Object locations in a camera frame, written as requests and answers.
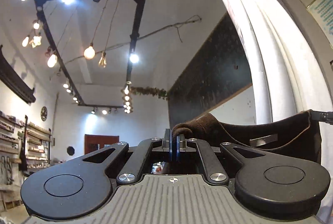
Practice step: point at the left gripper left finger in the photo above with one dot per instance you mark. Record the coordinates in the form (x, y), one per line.
(143, 157)

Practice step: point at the round wall clock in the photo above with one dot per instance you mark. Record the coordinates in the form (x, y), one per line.
(44, 113)

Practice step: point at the red wooden door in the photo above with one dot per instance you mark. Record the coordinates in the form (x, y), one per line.
(96, 142)

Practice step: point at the wooden wall shelves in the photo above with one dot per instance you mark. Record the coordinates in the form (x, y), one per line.
(25, 149)

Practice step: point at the brown t-shirt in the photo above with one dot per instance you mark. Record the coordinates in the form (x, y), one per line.
(296, 136)

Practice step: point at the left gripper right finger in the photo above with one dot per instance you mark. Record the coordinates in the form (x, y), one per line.
(195, 156)

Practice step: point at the white curtain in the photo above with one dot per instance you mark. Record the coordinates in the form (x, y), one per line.
(286, 76)

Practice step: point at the dark green chalkboard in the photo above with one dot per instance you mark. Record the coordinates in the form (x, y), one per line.
(217, 72)

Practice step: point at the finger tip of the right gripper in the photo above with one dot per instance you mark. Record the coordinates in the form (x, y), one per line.
(326, 117)

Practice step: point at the hanging filament bulb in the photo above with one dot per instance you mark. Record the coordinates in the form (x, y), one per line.
(89, 52)

